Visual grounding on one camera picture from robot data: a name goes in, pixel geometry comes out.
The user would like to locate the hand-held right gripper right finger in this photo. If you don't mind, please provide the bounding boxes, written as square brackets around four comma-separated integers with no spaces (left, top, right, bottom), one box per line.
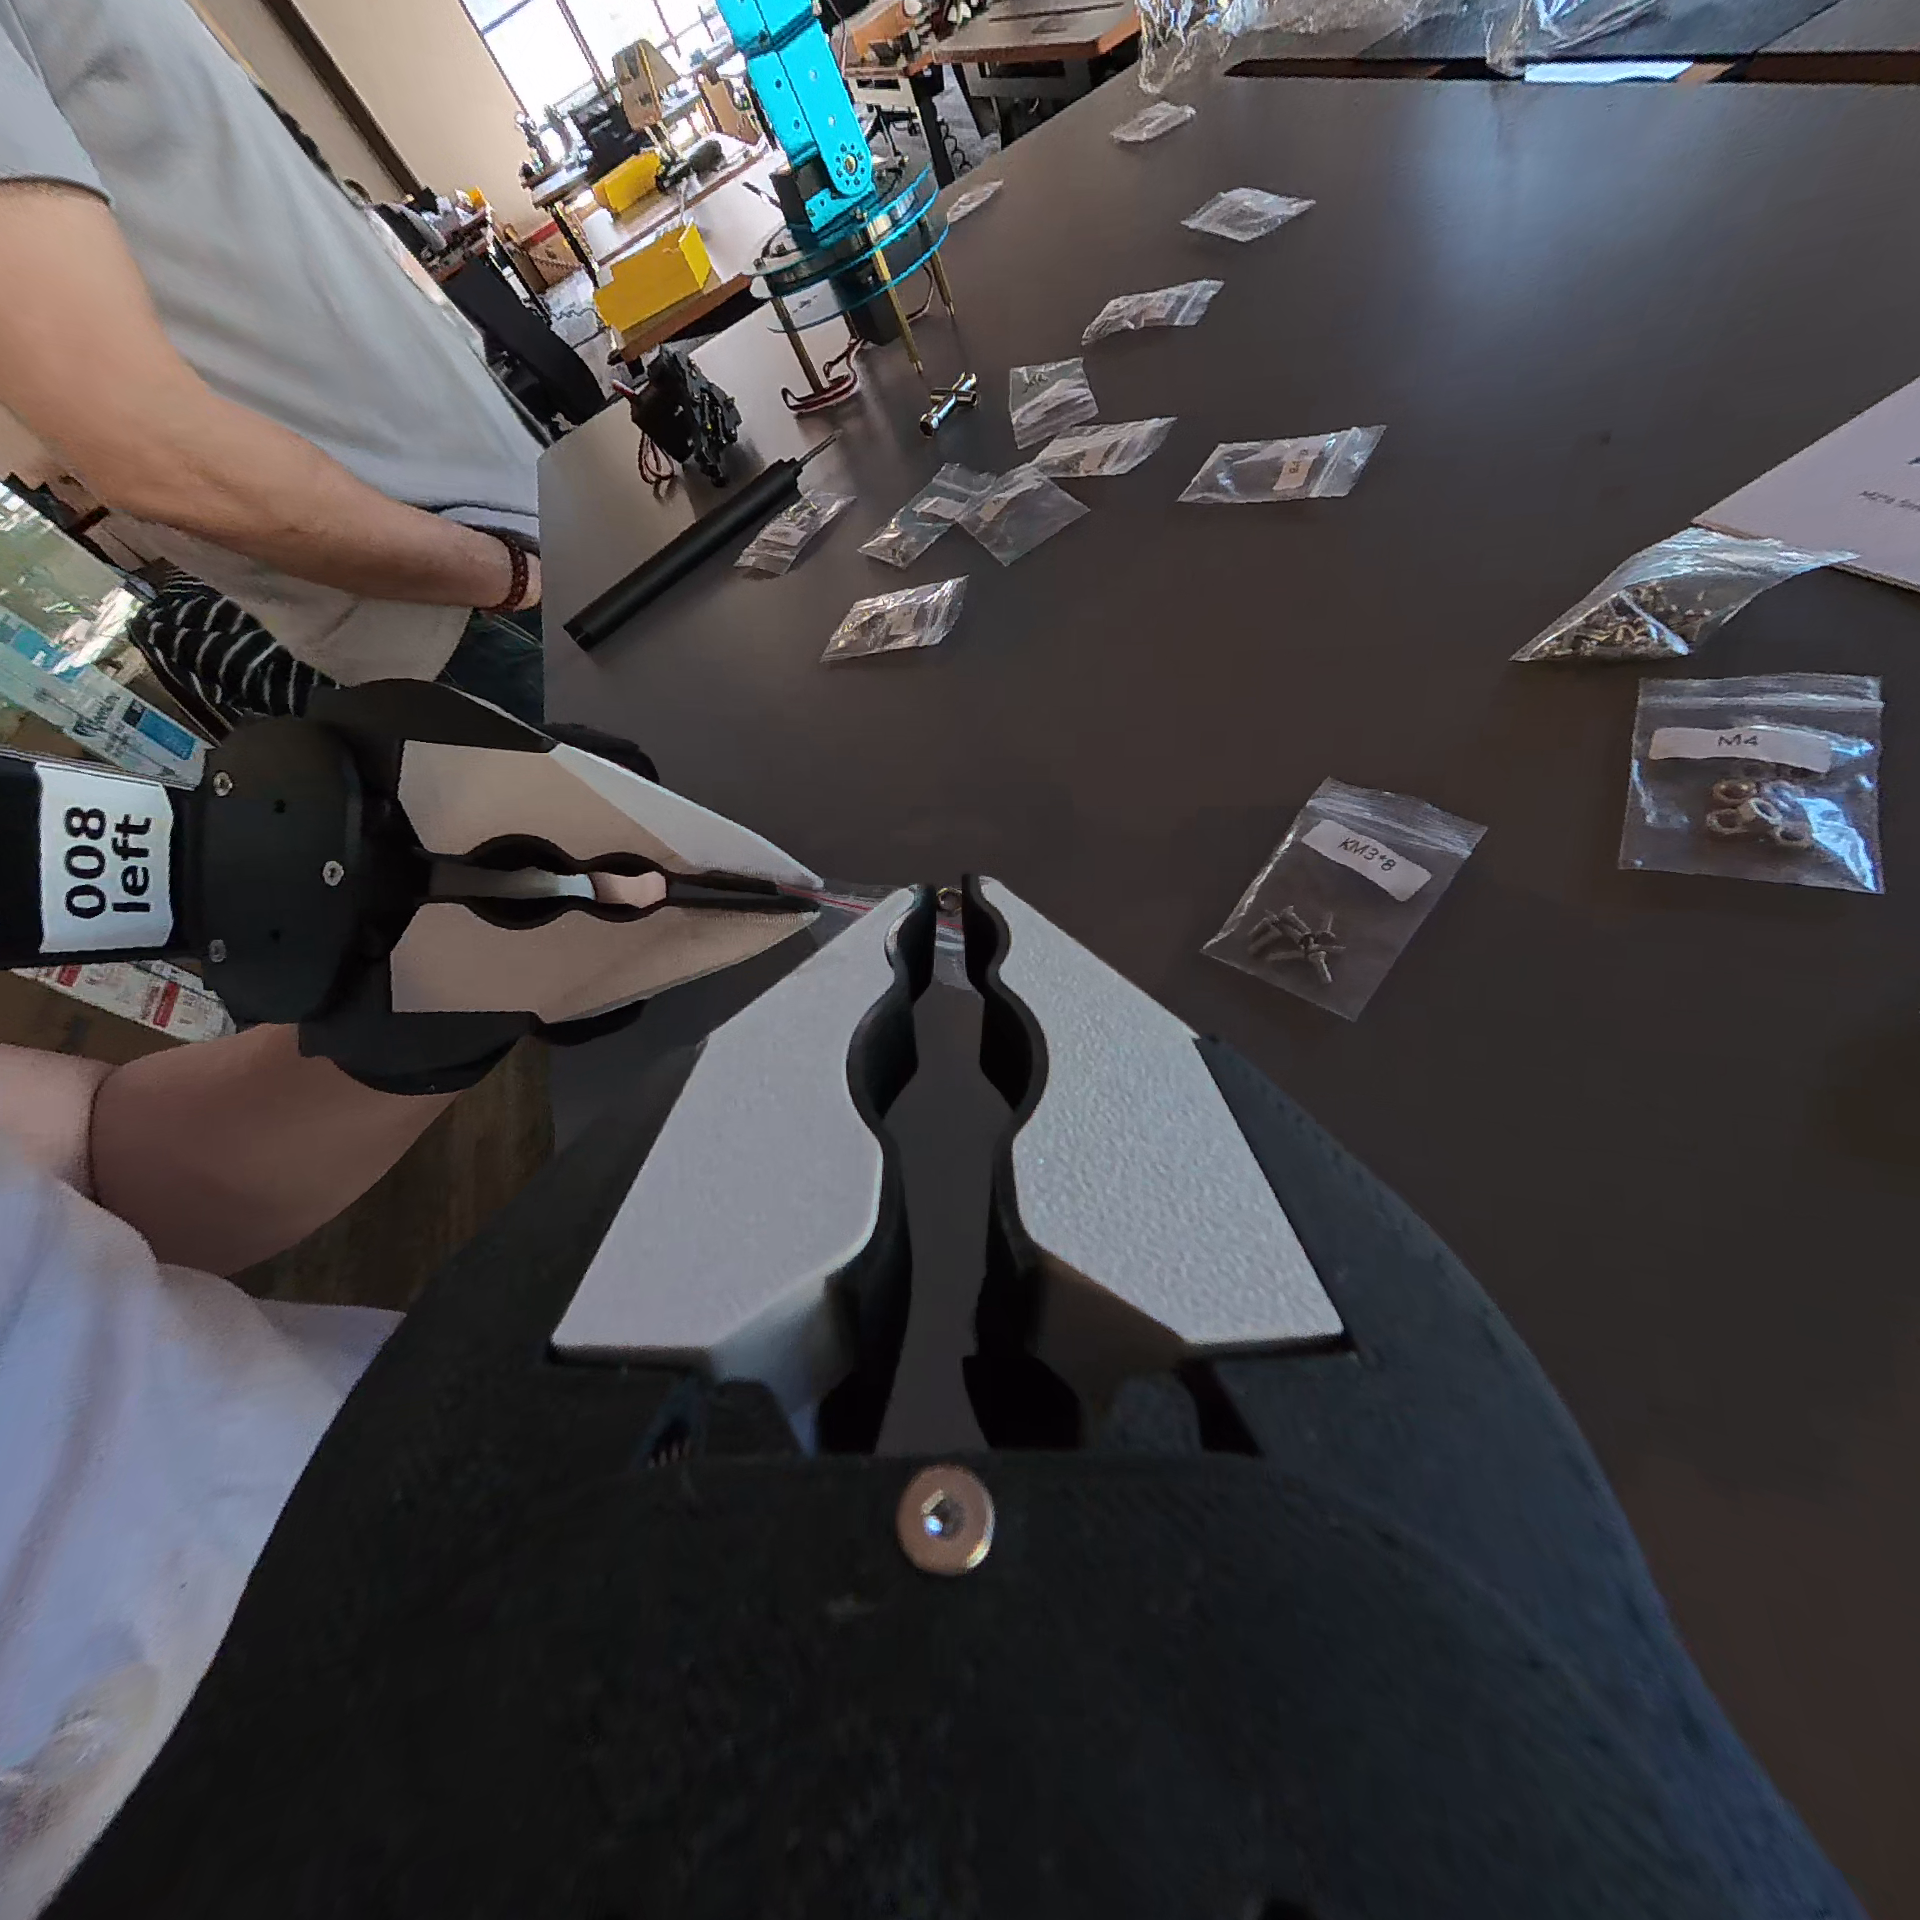
[960,877,1342,1406]

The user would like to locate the large bright window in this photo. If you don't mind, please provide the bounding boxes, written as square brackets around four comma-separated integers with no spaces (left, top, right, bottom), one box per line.
[467,0,710,106]

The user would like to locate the small clear zip bag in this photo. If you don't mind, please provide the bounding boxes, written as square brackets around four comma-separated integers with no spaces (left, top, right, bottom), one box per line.
[805,877,985,983]

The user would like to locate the yellow box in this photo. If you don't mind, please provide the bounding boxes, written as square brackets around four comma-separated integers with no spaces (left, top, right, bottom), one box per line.
[592,222,750,338]

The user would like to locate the dark brown desk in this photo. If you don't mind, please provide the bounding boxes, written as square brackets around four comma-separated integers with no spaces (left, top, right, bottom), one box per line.
[533,0,1920,1920]

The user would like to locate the black robot claw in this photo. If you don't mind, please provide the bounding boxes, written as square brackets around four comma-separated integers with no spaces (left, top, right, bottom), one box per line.
[633,345,749,491]

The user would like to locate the black screwdriver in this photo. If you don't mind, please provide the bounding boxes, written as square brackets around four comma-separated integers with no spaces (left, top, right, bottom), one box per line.
[561,435,845,656]

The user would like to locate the person's left forearm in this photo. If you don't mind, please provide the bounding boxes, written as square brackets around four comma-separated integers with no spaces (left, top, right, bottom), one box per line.
[0,1022,454,1280]

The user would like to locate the printed instruction sheet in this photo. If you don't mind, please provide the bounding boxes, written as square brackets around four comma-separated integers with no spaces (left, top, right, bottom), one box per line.
[1690,375,1920,595]

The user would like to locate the another person's forearm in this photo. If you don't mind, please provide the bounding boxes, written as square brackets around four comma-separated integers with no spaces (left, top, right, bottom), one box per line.
[0,351,517,607]

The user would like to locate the scattered clear screw bags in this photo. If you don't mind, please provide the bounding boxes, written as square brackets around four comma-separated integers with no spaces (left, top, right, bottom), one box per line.
[735,102,1882,1022]

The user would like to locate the black white striped cloth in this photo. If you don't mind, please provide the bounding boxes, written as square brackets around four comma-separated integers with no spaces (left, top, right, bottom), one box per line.
[128,577,339,722]

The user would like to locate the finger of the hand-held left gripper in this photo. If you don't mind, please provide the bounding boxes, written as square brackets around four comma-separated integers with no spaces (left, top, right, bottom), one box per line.
[396,735,825,903]
[391,888,822,1024]

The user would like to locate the person's left hand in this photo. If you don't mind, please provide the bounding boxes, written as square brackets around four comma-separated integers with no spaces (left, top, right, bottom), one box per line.
[539,720,673,1047]

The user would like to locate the large clear plastic bag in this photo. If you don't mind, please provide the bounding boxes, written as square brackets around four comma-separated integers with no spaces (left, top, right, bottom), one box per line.
[1486,0,1666,78]
[1131,0,1474,92]

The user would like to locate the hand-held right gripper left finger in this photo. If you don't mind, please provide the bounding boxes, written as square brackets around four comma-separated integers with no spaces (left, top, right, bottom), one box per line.
[553,880,941,1449]

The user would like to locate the person's white shirt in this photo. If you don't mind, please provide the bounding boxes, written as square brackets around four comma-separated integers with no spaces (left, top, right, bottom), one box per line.
[0,1154,408,1920]

